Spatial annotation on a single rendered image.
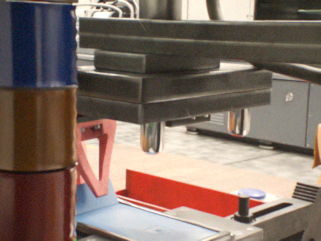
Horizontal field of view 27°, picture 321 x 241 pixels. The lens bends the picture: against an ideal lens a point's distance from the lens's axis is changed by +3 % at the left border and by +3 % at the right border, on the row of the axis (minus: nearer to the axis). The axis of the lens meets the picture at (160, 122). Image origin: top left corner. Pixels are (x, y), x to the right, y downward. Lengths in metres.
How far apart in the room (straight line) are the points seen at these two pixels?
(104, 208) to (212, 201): 0.24
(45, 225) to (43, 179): 0.02
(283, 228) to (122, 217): 0.19
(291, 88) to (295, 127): 0.34
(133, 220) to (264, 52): 0.25
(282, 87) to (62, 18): 5.66
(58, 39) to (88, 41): 0.30
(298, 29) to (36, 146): 0.23
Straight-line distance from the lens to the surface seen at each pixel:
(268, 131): 6.05
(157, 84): 0.50
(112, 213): 0.67
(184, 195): 0.92
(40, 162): 0.28
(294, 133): 5.90
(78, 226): 0.64
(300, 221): 0.79
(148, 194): 0.96
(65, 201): 0.29
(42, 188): 0.29
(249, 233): 0.64
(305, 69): 0.59
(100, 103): 0.52
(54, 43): 0.28
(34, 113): 0.28
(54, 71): 0.28
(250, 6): 6.17
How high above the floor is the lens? 1.19
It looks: 9 degrees down
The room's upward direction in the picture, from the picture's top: 1 degrees clockwise
